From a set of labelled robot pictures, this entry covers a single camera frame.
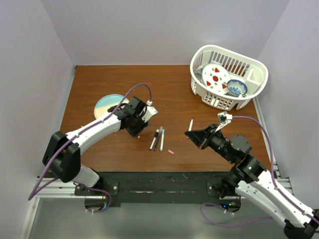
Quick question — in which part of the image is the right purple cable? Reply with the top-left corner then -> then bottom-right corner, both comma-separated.
200,115 -> 319,228

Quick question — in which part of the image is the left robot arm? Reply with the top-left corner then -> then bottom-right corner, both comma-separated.
42,97 -> 158,195

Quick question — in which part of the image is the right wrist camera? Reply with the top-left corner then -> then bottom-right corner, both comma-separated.
215,112 -> 233,132

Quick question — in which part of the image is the strawberry pattern plate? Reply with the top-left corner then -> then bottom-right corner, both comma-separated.
202,63 -> 231,94

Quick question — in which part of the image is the red-tipped white marker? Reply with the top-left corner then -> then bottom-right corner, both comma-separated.
188,119 -> 193,131

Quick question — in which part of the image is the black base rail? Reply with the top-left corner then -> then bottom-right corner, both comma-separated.
74,171 -> 242,209

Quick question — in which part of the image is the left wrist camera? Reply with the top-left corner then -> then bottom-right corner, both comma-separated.
142,100 -> 159,122

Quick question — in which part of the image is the small black-tipped white marker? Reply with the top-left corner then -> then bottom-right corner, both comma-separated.
149,136 -> 157,150

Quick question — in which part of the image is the blue and white bowl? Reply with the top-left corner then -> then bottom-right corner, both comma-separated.
226,79 -> 248,97

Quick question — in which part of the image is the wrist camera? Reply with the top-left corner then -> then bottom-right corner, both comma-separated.
142,100 -> 159,122
215,112 -> 233,132

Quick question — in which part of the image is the white plastic dish basket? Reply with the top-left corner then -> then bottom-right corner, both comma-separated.
189,45 -> 269,111

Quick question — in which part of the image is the purple pen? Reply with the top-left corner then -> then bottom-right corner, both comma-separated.
154,126 -> 163,151

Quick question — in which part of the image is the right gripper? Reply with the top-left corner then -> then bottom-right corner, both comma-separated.
185,122 -> 235,163

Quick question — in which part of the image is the white marker with green end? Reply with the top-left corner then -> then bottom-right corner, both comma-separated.
160,128 -> 165,152

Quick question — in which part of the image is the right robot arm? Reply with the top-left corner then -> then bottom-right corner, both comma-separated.
185,124 -> 319,239

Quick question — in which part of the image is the round pastel plate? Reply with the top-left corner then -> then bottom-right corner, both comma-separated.
94,94 -> 123,119

